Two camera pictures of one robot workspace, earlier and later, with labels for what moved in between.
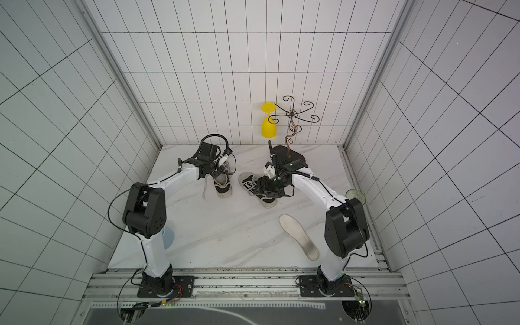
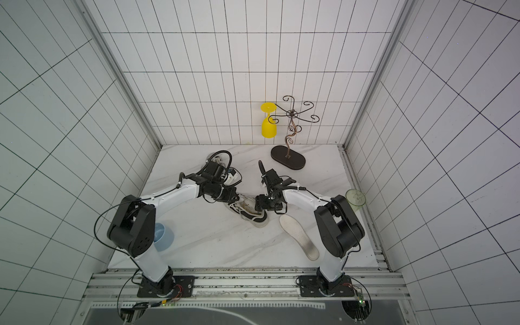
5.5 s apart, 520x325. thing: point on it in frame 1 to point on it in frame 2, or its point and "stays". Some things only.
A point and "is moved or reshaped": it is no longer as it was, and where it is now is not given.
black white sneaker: [221, 187] is moved or reshaped
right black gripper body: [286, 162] to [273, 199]
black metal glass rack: [293, 113] stays
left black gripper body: [214, 168] to [221, 193]
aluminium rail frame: [247, 284] stays
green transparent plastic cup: [355, 193] stays
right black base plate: [311, 286] stays
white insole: [298, 233] stays
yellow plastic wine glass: [269, 125] stays
